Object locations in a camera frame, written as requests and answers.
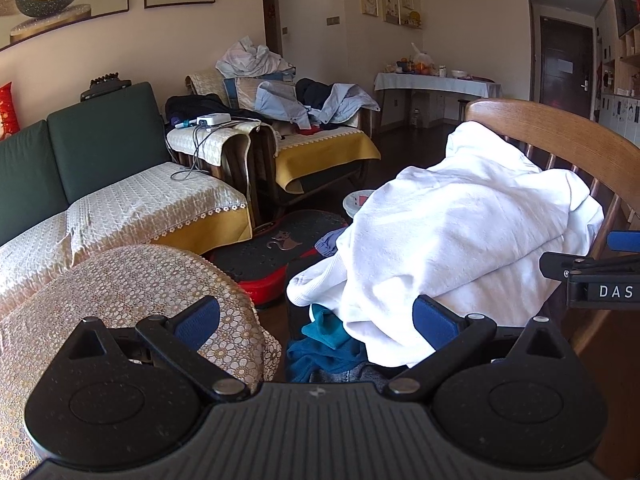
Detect green sofa with lace cover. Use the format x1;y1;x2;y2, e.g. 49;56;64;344
1;82;253;316

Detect dark wooden door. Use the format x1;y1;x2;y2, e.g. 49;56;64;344
539;18;593;118

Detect clothes pile on chair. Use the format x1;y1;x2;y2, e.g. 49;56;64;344
285;226;402;386

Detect red text cushion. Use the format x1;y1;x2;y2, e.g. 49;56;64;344
0;82;21;141

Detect wooden chair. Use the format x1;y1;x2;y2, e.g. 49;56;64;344
465;99;639;359

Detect clothes pile on armchair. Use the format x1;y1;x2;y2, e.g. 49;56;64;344
216;37;380;131

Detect dining table white cloth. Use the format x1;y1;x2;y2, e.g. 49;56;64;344
374;73;502;125

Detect white printed sweatshirt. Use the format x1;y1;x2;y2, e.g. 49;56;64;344
286;122;604;367

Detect armchair with yellow cover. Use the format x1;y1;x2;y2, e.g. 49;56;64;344
165;70;381;207

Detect round table lace cloth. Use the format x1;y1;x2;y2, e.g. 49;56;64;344
1;245;282;479

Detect black object on sofa back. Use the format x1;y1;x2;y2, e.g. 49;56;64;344
80;73;131;102

